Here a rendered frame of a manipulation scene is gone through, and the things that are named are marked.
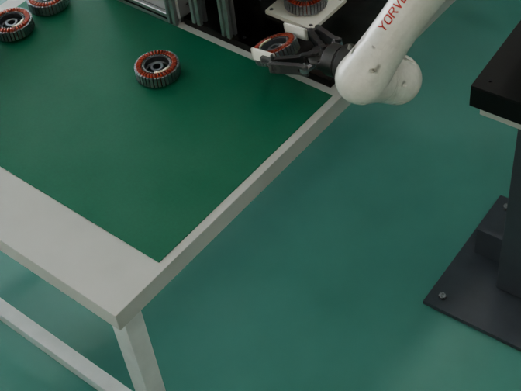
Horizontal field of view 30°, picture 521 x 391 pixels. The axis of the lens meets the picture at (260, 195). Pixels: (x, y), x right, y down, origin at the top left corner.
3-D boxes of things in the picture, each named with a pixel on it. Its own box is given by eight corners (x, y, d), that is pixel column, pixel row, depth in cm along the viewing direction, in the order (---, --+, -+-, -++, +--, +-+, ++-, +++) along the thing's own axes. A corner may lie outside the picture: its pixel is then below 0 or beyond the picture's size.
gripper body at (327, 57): (333, 86, 216) (301, 76, 222) (357, 67, 221) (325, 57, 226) (329, 58, 212) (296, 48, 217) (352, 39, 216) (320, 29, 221)
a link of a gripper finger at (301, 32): (305, 29, 227) (307, 28, 227) (282, 23, 231) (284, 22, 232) (307, 41, 229) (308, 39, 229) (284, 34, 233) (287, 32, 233)
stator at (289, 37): (309, 45, 229) (305, 31, 227) (279, 69, 224) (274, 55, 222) (277, 43, 237) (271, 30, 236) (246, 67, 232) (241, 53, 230)
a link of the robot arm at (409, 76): (424, 110, 210) (436, 60, 207) (393, 111, 201) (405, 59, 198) (372, 93, 218) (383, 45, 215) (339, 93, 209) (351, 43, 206)
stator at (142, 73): (129, 70, 243) (125, 59, 240) (169, 53, 246) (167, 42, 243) (147, 95, 236) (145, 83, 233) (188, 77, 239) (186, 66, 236)
